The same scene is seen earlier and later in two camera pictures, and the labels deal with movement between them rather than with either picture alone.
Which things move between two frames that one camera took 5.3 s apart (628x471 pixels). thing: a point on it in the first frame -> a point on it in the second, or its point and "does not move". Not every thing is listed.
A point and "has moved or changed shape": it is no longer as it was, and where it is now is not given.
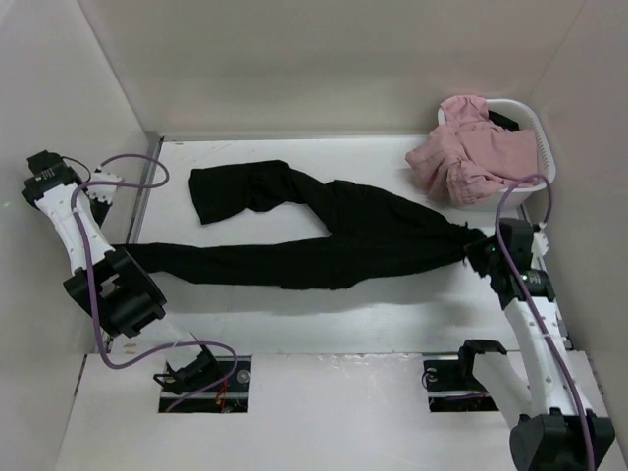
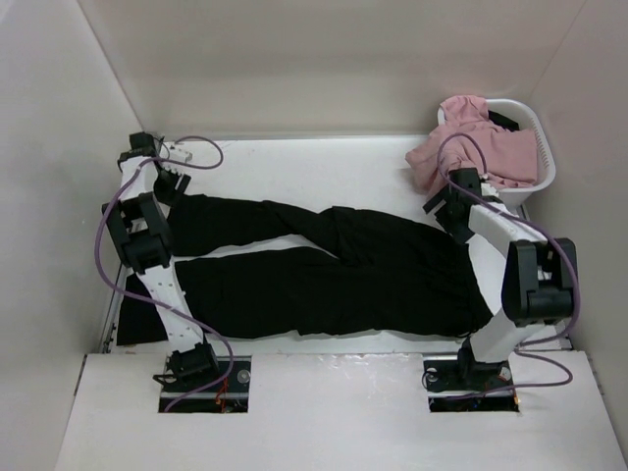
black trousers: x=372 y=235 has moved or changed shape
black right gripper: x=491 y=240 -> x=457 y=232
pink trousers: x=473 y=155 does not move
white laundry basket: x=526 y=118 does not move
